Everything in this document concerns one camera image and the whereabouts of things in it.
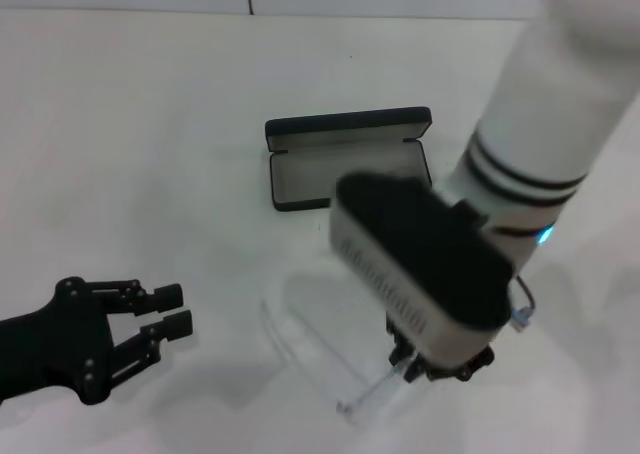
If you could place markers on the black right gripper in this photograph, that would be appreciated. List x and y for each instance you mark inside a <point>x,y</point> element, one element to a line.
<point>465,366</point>

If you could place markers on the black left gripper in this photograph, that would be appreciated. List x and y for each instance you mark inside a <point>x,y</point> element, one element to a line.
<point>55,344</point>

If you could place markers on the black glasses case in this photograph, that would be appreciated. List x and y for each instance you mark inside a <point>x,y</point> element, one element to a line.
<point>300,174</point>

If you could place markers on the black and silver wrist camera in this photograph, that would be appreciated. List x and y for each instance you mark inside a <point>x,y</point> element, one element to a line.
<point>425,254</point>

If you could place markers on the clear white glasses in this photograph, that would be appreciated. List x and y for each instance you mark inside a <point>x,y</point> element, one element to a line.
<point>371,391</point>

